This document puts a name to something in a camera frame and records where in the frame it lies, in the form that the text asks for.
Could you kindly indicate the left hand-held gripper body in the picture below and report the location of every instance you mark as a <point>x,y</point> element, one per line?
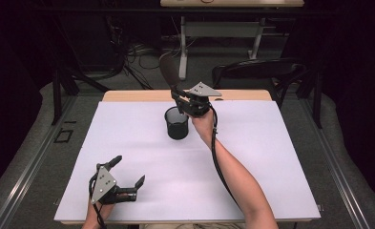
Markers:
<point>103,184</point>

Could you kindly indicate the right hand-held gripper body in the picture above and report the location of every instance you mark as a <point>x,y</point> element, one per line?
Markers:
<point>199,100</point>

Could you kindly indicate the black mesh cup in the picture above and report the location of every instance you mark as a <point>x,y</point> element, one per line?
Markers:
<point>177,127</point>

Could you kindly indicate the person's left hand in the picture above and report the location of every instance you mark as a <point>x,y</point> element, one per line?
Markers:
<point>100,210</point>

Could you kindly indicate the person's right hand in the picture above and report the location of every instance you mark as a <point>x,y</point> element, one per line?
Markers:
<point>204,127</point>

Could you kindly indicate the white board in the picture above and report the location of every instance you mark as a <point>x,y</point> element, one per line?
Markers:
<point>143,152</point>

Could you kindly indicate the wooden table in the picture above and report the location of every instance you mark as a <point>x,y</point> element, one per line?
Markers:
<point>137,95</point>

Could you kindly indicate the black chair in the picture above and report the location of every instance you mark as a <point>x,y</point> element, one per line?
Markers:
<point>255,71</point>

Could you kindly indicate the white-legged wooden desk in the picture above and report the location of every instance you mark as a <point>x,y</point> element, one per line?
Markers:
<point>221,30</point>

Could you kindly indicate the black metal stand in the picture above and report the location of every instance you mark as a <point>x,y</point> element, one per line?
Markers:
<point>315,95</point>
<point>62,82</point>

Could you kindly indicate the metal floor rail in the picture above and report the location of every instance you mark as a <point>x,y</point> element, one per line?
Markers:
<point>29,168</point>
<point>337,171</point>

